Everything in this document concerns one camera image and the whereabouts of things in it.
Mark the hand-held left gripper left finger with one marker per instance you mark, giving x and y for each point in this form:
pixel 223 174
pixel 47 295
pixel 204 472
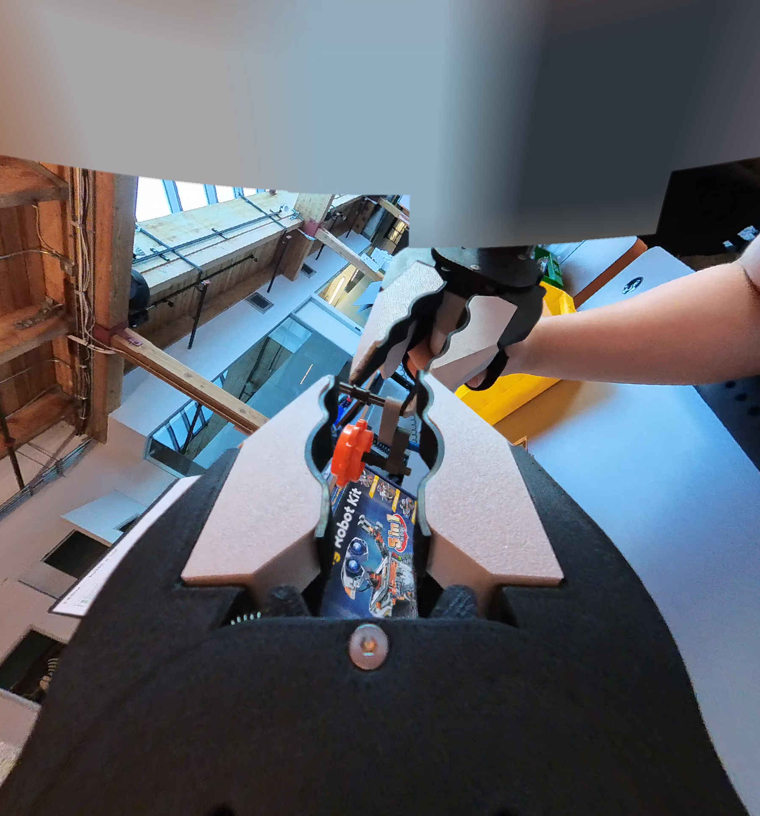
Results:
pixel 252 503

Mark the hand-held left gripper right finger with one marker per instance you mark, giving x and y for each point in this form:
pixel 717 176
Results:
pixel 488 503

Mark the blue robot kit box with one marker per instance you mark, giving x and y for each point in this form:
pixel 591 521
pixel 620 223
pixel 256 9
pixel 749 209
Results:
pixel 367 561

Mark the white paper sheet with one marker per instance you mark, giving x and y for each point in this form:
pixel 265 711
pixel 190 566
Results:
pixel 118 554

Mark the yellow plastic bin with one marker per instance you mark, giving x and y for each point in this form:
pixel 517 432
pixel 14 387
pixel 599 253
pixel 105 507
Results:
pixel 507 395

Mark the grey beam with orange wheels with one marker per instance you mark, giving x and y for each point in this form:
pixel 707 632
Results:
pixel 351 446

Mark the black axle pin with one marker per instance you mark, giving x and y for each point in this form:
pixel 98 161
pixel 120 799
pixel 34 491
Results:
pixel 360 394

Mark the person's right forearm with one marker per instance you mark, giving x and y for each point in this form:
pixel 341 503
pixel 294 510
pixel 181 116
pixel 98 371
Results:
pixel 641 325

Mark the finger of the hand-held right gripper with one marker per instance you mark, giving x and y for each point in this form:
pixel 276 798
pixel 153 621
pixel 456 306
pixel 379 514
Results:
pixel 399 306
pixel 482 331

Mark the grey desk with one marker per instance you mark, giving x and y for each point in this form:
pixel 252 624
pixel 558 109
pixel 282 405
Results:
pixel 641 510

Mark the black perforated board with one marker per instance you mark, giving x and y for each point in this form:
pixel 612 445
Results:
pixel 756 414

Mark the person's right hand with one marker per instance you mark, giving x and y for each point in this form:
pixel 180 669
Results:
pixel 523 363

